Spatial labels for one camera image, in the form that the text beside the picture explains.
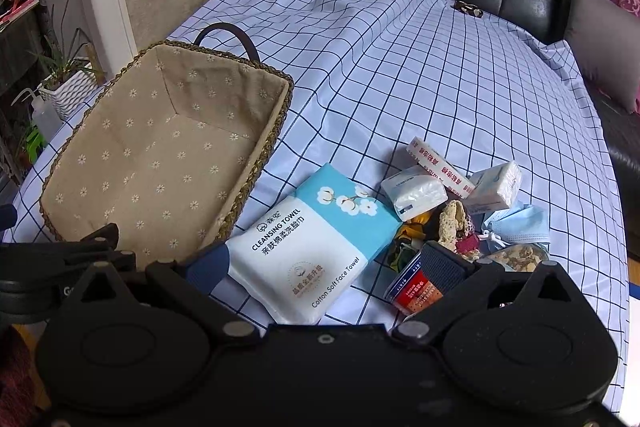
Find small white tissue packet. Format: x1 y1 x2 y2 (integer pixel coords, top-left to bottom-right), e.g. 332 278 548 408
463 161 522 215

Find blue face mask on pile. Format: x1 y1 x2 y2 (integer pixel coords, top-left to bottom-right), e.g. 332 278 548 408
473 202 550 253

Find red printed white tape roll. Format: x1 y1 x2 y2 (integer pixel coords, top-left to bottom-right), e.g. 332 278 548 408
407 138 475 199

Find red biscuit tin can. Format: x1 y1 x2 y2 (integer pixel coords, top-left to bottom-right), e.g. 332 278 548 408
384 255 444 317

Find white tissue pack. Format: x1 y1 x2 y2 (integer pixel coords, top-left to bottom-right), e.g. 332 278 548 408
381 165 448 222

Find dark side table with books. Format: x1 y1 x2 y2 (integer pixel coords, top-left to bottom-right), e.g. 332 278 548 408
1 0 42 94

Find woven basket with floral liner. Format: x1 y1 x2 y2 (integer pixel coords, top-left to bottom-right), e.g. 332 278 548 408
40 37 294 268

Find clear squeeze bottle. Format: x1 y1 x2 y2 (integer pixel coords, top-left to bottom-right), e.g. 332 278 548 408
11 88 63 143

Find small brown hair clip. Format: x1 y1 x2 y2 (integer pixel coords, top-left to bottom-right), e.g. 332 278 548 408
451 0 484 18

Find white pot with plant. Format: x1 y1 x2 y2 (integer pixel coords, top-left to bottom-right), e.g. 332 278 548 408
32 27 105 120

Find cleansing towel pack blue white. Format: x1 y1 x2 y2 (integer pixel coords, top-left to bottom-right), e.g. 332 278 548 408
227 164 400 325

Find grey pillow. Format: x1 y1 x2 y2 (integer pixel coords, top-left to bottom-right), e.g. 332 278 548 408
564 0 639 114

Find clear bag of snacks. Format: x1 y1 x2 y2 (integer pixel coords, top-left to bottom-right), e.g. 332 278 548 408
488 244 549 273

